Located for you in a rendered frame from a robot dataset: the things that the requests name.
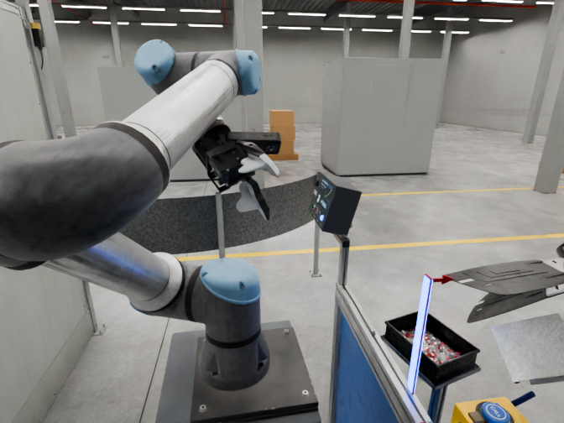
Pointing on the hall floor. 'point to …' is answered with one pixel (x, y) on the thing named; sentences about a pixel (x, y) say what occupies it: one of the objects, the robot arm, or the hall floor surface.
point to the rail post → (334, 362)
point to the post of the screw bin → (436, 404)
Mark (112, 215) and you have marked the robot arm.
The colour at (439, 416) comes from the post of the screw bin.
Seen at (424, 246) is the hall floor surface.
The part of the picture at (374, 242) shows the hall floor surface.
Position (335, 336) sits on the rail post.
